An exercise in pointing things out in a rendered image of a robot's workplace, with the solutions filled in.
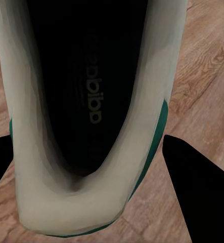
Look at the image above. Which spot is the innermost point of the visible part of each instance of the gym shoe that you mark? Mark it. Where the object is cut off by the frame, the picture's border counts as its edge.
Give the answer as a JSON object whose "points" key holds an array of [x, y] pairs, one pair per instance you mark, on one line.
{"points": [[87, 85]]}

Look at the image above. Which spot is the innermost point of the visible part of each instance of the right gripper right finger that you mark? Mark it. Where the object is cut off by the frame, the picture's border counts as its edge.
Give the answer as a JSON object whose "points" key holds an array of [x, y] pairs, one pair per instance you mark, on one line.
{"points": [[199, 186]]}

